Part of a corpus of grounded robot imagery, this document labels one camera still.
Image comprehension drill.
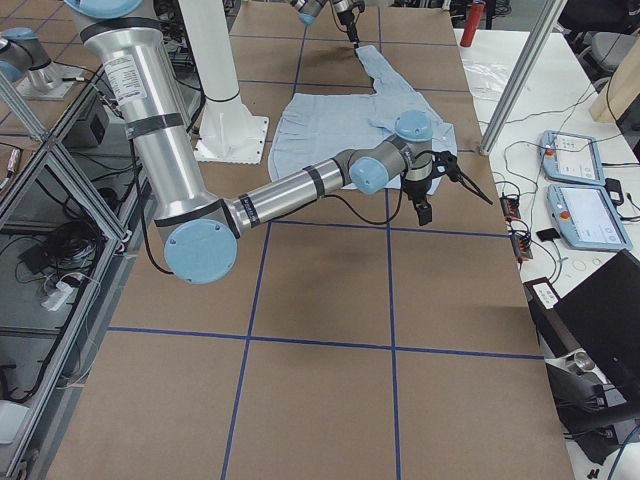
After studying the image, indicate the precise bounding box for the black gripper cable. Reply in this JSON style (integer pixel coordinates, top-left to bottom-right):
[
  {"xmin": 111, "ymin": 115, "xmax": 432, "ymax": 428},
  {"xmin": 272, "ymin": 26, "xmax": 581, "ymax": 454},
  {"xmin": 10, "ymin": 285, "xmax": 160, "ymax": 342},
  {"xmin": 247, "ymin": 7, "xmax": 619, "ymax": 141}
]
[{"xmin": 327, "ymin": 174, "xmax": 406, "ymax": 226}]

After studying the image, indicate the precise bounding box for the orange circuit board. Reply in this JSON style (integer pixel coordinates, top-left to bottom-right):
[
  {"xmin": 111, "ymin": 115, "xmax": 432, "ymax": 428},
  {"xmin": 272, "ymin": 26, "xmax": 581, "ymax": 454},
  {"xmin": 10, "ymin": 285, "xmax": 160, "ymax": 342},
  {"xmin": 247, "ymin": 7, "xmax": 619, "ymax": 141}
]
[
  {"xmin": 500, "ymin": 196, "xmax": 522, "ymax": 221},
  {"xmin": 509, "ymin": 231, "xmax": 533, "ymax": 264}
]

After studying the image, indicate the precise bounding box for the brown paper table cover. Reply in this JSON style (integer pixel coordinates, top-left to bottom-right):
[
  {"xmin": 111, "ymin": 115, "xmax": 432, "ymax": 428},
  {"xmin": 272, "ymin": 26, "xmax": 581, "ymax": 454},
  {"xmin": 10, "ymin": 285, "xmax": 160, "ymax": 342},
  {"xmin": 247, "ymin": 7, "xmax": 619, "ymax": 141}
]
[{"xmin": 48, "ymin": 8, "xmax": 573, "ymax": 479}]

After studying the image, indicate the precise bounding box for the red bottle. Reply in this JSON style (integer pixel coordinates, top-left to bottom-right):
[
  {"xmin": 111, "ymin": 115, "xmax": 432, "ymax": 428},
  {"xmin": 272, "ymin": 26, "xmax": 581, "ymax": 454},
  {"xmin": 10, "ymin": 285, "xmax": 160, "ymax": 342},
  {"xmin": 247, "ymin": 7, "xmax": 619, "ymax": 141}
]
[{"xmin": 460, "ymin": 0, "xmax": 486, "ymax": 48}]

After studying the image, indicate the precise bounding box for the clear plastic bag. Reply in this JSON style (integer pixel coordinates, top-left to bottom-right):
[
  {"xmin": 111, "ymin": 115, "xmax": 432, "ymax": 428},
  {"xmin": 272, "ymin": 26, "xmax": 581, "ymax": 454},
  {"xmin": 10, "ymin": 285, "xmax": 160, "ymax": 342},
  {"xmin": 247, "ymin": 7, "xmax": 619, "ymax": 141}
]
[{"xmin": 462, "ymin": 59, "xmax": 510, "ymax": 101}]

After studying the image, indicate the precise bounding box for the near blue teach pendant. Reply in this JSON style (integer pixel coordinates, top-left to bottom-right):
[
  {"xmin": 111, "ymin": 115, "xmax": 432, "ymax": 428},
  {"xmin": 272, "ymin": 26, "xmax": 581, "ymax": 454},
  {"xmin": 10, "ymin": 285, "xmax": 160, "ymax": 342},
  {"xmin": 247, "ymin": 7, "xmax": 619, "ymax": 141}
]
[{"xmin": 547, "ymin": 183, "xmax": 633, "ymax": 252}]

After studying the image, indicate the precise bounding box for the white power strip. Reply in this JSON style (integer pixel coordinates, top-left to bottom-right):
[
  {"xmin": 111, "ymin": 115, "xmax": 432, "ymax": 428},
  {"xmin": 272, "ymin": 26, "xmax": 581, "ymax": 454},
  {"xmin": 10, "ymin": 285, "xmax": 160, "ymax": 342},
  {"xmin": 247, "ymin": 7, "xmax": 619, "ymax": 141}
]
[{"xmin": 41, "ymin": 280, "xmax": 74, "ymax": 312}]

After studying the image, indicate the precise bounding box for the far blue teach pendant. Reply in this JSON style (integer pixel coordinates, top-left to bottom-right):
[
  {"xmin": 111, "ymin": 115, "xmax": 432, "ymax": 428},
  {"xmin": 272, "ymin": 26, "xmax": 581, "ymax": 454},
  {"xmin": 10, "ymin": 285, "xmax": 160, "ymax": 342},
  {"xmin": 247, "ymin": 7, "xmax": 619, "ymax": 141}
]
[{"xmin": 539, "ymin": 130, "xmax": 605, "ymax": 186}]

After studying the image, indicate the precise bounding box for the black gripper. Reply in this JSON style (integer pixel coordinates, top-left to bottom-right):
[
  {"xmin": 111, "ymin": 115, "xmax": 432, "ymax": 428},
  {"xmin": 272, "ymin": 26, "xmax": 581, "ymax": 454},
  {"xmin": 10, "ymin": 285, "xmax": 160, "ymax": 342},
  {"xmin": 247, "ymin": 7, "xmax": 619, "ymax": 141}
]
[
  {"xmin": 403, "ymin": 150, "xmax": 493, "ymax": 226},
  {"xmin": 333, "ymin": 0, "xmax": 365, "ymax": 49}
]

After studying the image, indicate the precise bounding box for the blue teach pendant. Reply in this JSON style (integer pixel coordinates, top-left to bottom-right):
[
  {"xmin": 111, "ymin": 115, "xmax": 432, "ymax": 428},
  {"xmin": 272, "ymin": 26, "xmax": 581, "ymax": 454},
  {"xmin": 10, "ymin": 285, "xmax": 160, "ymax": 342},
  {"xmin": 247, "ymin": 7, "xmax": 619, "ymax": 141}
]
[
  {"xmin": 539, "ymin": 130, "xmax": 605, "ymax": 186},
  {"xmin": 547, "ymin": 183, "xmax": 633, "ymax": 252}
]

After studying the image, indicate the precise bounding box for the light blue button shirt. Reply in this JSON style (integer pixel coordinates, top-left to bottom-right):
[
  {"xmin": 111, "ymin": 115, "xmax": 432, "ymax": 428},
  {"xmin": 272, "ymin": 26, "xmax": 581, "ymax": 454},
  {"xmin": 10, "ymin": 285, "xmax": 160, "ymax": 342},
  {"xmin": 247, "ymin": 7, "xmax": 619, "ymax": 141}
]
[{"xmin": 268, "ymin": 46, "xmax": 458, "ymax": 181}]

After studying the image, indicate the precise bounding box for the aluminium frame post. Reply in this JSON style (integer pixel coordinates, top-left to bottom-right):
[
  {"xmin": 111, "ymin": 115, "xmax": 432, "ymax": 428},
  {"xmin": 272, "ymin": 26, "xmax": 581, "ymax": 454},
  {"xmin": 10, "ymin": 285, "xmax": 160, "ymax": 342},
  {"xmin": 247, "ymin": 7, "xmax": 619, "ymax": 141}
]
[{"xmin": 479, "ymin": 0, "xmax": 567, "ymax": 156}]

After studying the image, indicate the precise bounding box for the black laptop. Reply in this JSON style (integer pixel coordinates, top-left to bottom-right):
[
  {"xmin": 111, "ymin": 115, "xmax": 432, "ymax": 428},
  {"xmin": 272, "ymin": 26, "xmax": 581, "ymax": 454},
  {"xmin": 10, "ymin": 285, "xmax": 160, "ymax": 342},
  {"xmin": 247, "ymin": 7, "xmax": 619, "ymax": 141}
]
[{"xmin": 554, "ymin": 250, "xmax": 639, "ymax": 399}]

